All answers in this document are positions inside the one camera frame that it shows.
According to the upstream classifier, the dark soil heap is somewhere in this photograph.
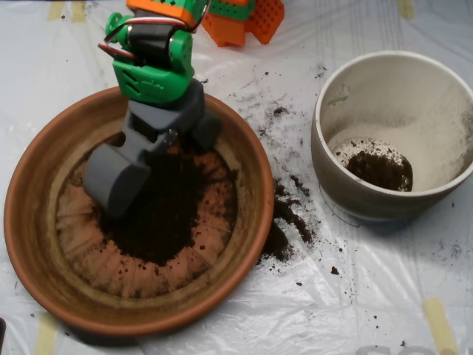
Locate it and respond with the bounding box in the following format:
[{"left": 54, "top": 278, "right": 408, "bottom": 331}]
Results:
[{"left": 345, "top": 149, "right": 414, "bottom": 192}]

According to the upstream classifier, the spilled dark soil patch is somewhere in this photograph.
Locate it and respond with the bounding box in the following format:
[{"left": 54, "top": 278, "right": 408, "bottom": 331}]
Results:
[{"left": 256, "top": 175, "right": 322, "bottom": 266}]

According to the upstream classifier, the white ceramic pot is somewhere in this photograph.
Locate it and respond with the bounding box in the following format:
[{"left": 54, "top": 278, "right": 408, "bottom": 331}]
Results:
[{"left": 310, "top": 50, "right": 473, "bottom": 223}]

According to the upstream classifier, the terracotta plant saucer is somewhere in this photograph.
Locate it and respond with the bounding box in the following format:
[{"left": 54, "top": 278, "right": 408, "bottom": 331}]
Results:
[{"left": 3, "top": 81, "right": 275, "bottom": 337}]

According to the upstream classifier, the beige masking tape strip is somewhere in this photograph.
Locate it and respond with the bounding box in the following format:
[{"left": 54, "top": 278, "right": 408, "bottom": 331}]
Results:
[
  {"left": 423, "top": 297, "right": 460, "bottom": 355},
  {"left": 71, "top": 0, "right": 88, "bottom": 24},
  {"left": 47, "top": 0, "right": 64, "bottom": 21},
  {"left": 397, "top": 0, "right": 415, "bottom": 20},
  {"left": 34, "top": 313, "right": 60, "bottom": 355}
]

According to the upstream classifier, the dark soil pile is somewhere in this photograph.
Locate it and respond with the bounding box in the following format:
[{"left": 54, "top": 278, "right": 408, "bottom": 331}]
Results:
[{"left": 98, "top": 142, "right": 238, "bottom": 268}]

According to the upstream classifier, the clear plastic cover sheet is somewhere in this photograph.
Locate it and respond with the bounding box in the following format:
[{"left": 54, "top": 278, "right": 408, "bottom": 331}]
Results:
[{"left": 0, "top": 0, "right": 473, "bottom": 355}]

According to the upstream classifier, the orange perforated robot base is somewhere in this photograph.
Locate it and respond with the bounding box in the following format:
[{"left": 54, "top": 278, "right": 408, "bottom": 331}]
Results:
[{"left": 201, "top": 0, "right": 285, "bottom": 48}]

